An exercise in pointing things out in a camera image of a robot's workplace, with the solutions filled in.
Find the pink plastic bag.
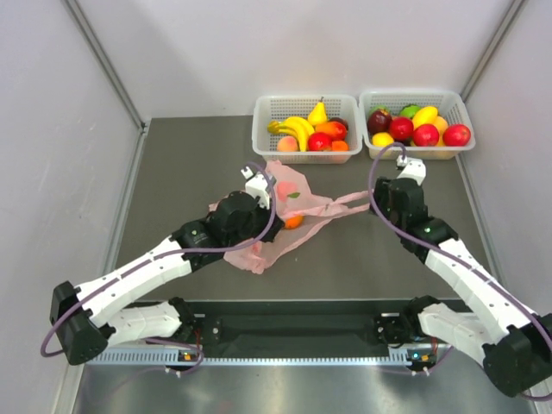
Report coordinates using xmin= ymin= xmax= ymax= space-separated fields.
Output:
xmin=206 ymin=161 xmax=369 ymax=274

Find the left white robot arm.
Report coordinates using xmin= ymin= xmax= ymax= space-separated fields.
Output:
xmin=47 ymin=191 xmax=283 ymax=366

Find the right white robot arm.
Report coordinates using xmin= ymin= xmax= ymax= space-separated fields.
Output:
xmin=369 ymin=177 xmax=551 ymax=397

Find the orange fruit in bag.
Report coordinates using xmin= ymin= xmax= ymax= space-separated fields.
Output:
xmin=284 ymin=215 xmax=304 ymax=229

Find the peach fruit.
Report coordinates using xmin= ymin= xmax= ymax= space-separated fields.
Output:
xmin=277 ymin=135 xmax=299 ymax=153

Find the yellow lemon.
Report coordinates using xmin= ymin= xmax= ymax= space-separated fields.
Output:
xmin=372 ymin=132 xmax=394 ymax=147

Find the red apple middle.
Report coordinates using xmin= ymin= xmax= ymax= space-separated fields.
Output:
xmin=388 ymin=116 xmax=414 ymax=141

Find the red apple front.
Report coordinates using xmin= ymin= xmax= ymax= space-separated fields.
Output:
xmin=412 ymin=124 xmax=440 ymax=147

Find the orange tangerine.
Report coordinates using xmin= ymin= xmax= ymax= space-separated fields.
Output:
xmin=331 ymin=140 xmax=349 ymax=152

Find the dark red apple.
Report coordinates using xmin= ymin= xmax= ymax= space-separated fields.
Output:
xmin=367 ymin=109 xmax=392 ymax=135

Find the green lime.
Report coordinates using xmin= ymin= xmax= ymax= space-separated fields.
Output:
xmin=398 ymin=104 xmax=421 ymax=119

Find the yellow mango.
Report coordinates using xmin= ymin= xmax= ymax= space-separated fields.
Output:
xmin=411 ymin=106 xmax=439 ymax=129

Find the red apple in left basket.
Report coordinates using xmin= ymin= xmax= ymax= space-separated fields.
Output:
xmin=307 ymin=132 xmax=333 ymax=152

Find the red apple right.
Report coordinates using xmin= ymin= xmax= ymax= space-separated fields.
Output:
xmin=442 ymin=124 xmax=472 ymax=147

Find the dark plum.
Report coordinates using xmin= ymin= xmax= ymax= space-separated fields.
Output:
xmin=329 ymin=117 xmax=348 ymax=130

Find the yellow banana bunch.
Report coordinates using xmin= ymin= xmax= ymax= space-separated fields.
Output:
xmin=267 ymin=116 xmax=315 ymax=152

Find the yellow pear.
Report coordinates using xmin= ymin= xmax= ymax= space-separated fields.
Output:
xmin=307 ymin=97 xmax=328 ymax=127

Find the right white plastic basket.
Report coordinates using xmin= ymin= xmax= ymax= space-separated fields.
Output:
xmin=359 ymin=89 xmax=475 ymax=160

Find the white plastic basket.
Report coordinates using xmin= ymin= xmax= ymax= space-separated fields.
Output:
xmin=252 ymin=94 xmax=362 ymax=164
xmin=359 ymin=89 xmax=475 ymax=160

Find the left white plastic basket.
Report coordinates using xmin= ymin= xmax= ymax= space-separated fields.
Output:
xmin=252 ymin=94 xmax=362 ymax=164

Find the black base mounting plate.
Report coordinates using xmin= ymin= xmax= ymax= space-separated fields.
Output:
xmin=171 ymin=299 xmax=430 ymax=357

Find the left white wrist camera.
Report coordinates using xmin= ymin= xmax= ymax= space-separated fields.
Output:
xmin=241 ymin=166 xmax=276 ymax=210

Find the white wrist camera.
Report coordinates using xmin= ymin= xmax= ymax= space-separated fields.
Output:
xmin=241 ymin=166 xmax=276 ymax=210
xmin=396 ymin=155 xmax=427 ymax=185

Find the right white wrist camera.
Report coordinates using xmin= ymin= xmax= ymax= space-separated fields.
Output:
xmin=396 ymin=155 xmax=427 ymax=185

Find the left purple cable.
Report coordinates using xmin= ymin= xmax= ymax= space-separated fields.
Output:
xmin=40 ymin=161 xmax=277 ymax=358

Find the grey slotted cable duct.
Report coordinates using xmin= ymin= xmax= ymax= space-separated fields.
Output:
xmin=89 ymin=346 xmax=436 ymax=367

